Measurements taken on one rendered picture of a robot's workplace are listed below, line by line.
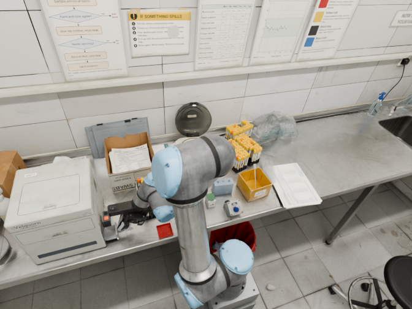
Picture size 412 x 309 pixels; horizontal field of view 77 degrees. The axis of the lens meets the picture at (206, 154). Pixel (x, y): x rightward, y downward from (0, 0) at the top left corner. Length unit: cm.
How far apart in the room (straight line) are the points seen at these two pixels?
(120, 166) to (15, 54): 68
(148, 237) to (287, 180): 83
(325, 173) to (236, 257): 100
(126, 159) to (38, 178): 49
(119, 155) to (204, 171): 99
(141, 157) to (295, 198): 88
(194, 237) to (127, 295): 144
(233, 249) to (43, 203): 70
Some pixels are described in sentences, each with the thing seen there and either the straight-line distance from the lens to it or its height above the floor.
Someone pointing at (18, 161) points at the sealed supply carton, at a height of 101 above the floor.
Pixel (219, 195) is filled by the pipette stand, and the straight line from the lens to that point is 141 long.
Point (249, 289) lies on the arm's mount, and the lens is 114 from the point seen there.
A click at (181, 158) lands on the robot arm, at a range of 60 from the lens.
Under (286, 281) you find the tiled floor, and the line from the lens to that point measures 226.
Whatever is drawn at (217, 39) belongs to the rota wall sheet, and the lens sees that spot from 146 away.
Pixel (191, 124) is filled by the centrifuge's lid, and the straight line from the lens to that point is 161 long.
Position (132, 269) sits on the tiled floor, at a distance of 219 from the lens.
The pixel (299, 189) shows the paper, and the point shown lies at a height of 89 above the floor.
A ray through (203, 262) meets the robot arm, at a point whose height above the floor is 125.
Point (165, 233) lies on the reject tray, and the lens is 129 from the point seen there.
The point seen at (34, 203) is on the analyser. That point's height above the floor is 117.
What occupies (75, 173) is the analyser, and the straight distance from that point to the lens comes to 118.
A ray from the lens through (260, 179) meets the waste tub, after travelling 149.
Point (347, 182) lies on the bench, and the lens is 177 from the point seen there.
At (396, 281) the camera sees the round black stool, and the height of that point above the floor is 65.
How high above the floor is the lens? 199
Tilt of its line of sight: 43 degrees down
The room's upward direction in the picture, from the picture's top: 6 degrees clockwise
